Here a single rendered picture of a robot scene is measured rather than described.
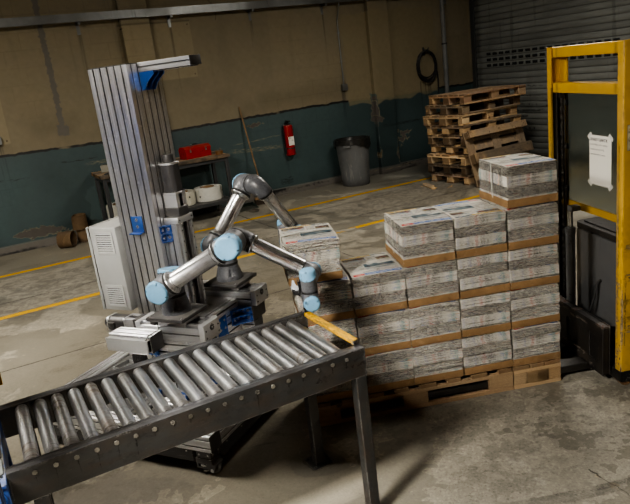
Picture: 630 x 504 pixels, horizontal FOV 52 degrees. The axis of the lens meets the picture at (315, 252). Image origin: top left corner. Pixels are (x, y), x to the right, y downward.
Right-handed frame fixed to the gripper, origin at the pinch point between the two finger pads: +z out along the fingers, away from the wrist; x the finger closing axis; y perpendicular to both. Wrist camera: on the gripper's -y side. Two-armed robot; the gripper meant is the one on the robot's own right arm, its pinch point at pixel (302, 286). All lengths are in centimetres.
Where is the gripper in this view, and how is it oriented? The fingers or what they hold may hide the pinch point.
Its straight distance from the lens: 324.5
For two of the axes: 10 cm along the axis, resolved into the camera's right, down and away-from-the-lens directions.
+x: -9.8, 1.6, -1.1
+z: -1.5, -2.5, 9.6
